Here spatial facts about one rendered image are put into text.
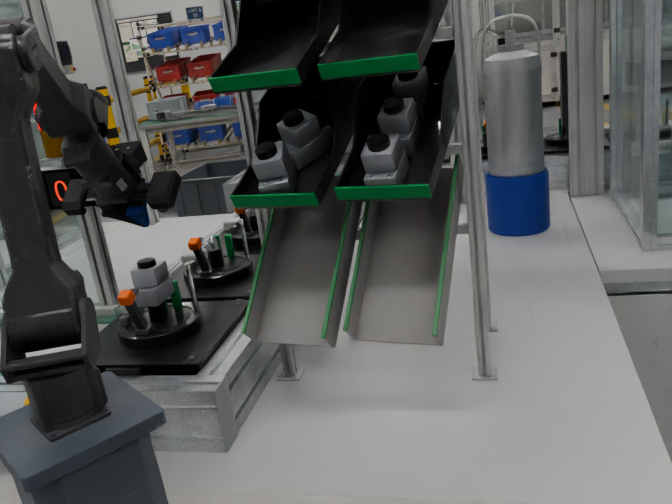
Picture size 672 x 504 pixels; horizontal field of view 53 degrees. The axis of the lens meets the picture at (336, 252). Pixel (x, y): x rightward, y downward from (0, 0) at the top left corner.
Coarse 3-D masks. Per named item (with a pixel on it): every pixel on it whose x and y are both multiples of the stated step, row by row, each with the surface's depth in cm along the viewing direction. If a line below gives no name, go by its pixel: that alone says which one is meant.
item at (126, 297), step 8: (136, 288) 105; (120, 296) 102; (128, 296) 102; (120, 304) 103; (128, 304) 102; (136, 304) 104; (128, 312) 104; (136, 312) 104; (136, 320) 105; (144, 320) 106; (144, 328) 106
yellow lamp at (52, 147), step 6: (42, 132) 116; (42, 138) 117; (48, 138) 116; (54, 138) 116; (60, 138) 116; (48, 144) 116; (54, 144) 116; (60, 144) 116; (48, 150) 117; (54, 150) 116; (60, 150) 117; (48, 156) 117; (54, 156) 117; (60, 156) 117
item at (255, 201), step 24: (312, 72) 108; (264, 96) 101; (288, 96) 108; (312, 96) 111; (336, 96) 95; (264, 120) 101; (336, 120) 95; (336, 144) 95; (312, 168) 96; (336, 168) 95; (240, 192) 95; (312, 192) 88
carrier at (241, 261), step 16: (240, 224) 134; (192, 256) 145; (208, 256) 134; (224, 256) 141; (240, 256) 139; (256, 256) 144; (176, 272) 141; (192, 272) 134; (208, 272) 130; (224, 272) 131; (240, 272) 131; (208, 288) 129; (224, 288) 128; (240, 288) 127
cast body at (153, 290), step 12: (144, 264) 108; (156, 264) 109; (132, 276) 108; (144, 276) 108; (156, 276) 108; (168, 276) 112; (144, 288) 108; (156, 288) 108; (168, 288) 111; (144, 300) 108; (156, 300) 107
